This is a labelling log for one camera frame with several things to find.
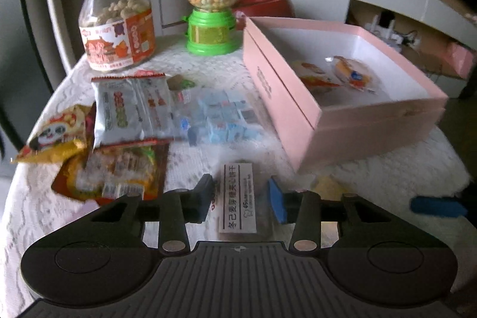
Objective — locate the silver snack packet green print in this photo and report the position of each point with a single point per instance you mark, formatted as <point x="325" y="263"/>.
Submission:
<point x="117" y="113"/>

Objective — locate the white router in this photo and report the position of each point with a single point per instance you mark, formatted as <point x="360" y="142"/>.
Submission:
<point x="385" y="25"/>

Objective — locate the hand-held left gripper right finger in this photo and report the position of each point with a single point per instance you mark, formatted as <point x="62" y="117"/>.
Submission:
<point x="278" y="204"/>

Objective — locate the pink cardboard box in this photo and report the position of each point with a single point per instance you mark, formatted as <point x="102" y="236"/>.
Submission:
<point x="283" y="105"/>

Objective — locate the red bag of candies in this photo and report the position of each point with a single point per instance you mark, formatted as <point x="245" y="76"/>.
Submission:
<point x="111" y="169"/>

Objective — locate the green gumball machine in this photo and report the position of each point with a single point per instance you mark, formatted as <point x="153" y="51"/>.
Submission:
<point x="210" y="31"/>

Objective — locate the white labelled biscuit packet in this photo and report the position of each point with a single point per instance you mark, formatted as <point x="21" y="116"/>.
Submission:
<point x="238" y="198"/>

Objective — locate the red plastic container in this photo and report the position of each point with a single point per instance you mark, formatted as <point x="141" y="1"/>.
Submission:
<point x="268" y="7"/>

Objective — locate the small green candy pack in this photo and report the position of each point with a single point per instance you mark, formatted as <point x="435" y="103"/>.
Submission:
<point x="180" y="84"/>

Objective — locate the pink container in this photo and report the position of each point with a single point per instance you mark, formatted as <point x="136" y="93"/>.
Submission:
<point x="462" y="59"/>

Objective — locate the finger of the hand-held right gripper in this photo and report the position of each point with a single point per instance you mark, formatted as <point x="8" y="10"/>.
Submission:
<point x="436" y="207"/>

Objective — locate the red and white snack packet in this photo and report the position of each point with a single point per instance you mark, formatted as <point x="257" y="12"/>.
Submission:
<point x="313" y="74"/>

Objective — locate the white lace tablecloth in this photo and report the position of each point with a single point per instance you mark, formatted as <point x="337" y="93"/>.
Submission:
<point x="193" y="161"/>

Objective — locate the yellow panda snack packet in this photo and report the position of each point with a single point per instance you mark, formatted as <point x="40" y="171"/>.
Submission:
<point x="48" y="139"/>

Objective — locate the glass jar with gold lid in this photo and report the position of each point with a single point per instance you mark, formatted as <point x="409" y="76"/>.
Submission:
<point x="111" y="12"/>

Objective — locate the silver snack packet red print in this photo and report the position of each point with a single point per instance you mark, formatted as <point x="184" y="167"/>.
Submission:
<point x="158" y="105"/>

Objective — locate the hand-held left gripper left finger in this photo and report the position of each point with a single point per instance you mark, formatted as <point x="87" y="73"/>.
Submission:
<point x="203" y="200"/>

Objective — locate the pale yellow wrapper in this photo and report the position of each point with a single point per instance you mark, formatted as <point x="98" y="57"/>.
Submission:
<point x="329" y="185"/>

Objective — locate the orange and blue snack packet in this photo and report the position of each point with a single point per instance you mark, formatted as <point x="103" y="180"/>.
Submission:
<point x="352" y="74"/>

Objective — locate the clear bag of blue candies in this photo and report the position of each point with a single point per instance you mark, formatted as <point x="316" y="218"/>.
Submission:
<point x="223" y="120"/>

